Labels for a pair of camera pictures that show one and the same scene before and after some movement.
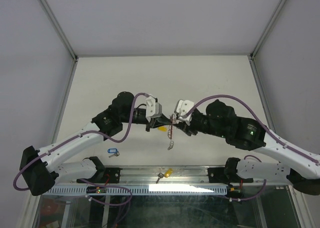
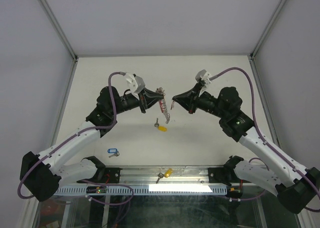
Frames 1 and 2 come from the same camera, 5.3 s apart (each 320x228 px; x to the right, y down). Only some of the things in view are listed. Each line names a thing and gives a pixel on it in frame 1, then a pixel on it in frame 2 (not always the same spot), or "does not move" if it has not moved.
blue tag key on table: (114, 150) does not move
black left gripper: (157, 122) -> (152, 98)
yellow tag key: (167, 174) does not move
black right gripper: (187, 129) -> (188, 99)
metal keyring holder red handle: (172, 120) -> (162, 104)
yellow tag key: (163, 128) does not move
